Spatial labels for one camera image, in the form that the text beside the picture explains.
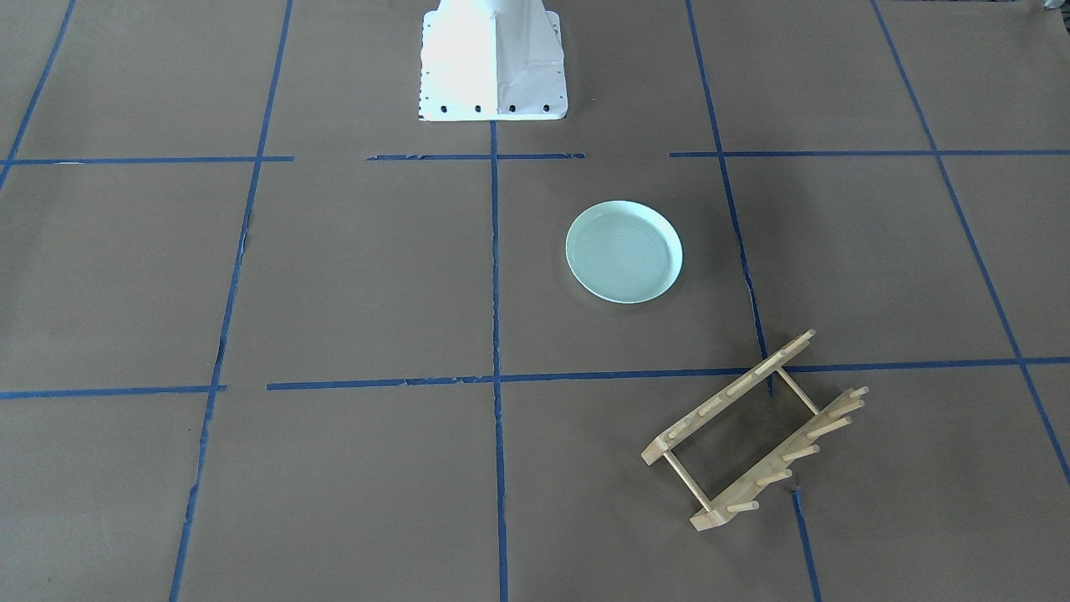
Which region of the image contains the wooden dish rack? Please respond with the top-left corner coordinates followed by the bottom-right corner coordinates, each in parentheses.
top-left (641, 330), bottom-right (870, 531)

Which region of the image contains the light green round plate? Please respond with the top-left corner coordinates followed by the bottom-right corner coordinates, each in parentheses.
top-left (564, 201), bottom-right (684, 304)

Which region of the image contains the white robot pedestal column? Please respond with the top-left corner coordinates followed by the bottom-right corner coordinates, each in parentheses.
top-left (418, 1), bottom-right (569, 122)

